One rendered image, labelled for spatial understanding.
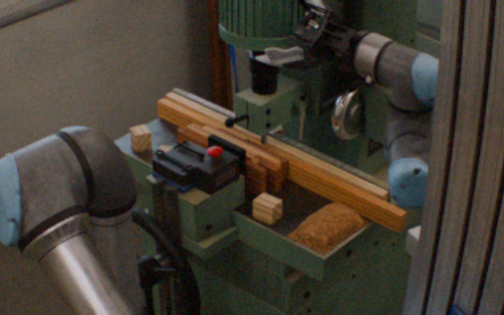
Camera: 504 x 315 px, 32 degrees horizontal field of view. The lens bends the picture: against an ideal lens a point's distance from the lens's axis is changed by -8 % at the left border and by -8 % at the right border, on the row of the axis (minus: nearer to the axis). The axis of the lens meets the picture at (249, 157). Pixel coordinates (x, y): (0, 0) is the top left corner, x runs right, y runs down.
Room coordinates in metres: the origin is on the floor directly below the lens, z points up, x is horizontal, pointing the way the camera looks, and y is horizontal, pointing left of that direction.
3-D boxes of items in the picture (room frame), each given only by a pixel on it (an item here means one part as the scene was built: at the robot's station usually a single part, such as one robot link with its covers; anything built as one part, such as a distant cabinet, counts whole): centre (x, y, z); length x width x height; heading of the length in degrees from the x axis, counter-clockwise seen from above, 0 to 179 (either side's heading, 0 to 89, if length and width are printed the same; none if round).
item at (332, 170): (1.66, -0.04, 0.93); 0.60 x 0.02 x 0.05; 48
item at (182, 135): (1.60, 0.06, 0.93); 0.24 x 0.01 x 0.06; 48
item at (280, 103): (1.66, -0.04, 1.03); 0.14 x 0.07 x 0.09; 138
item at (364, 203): (1.63, -0.04, 0.92); 0.67 x 0.02 x 0.04; 48
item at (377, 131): (1.67, -0.27, 1.02); 0.09 x 0.07 x 0.12; 48
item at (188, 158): (1.50, 0.10, 0.99); 0.13 x 0.11 x 0.06; 48
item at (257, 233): (1.57, 0.05, 0.87); 0.61 x 0.30 x 0.06; 48
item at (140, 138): (1.71, 0.23, 0.92); 0.04 x 0.04 x 0.04; 27
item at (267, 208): (1.46, -0.03, 0.92); 0.04 x 0.03 x 0.04; 54
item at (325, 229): (1.42, -0.15, 0.92); 0.14 x 0.09 x 0.04; 138
